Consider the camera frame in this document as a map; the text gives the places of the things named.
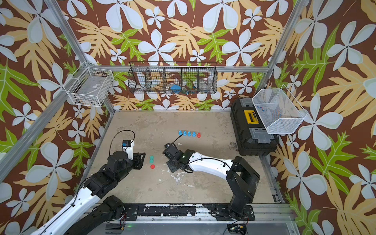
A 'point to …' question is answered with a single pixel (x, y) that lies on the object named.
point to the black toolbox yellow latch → (250, 130)
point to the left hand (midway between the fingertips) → (143, 152)
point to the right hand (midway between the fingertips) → (171, 162)
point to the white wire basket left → (89, 86)
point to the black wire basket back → (194, 78)
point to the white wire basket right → (280, 112)
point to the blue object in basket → (175, 87)
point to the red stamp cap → (152, 166)
